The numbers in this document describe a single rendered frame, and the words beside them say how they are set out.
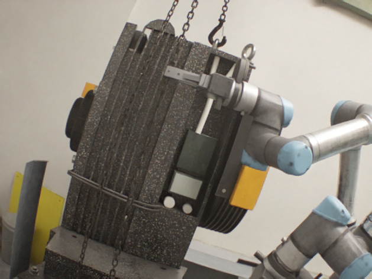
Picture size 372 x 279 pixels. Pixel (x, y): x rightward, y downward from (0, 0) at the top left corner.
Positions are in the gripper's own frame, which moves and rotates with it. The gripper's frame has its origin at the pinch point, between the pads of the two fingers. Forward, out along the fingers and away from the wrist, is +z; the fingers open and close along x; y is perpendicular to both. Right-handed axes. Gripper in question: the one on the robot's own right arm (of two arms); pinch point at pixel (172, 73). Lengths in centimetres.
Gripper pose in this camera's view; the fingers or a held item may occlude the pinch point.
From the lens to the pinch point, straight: 98.3
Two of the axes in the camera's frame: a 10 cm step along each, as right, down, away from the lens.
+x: -1.6, -0.6, 9.9
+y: -3.0, 9.5, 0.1
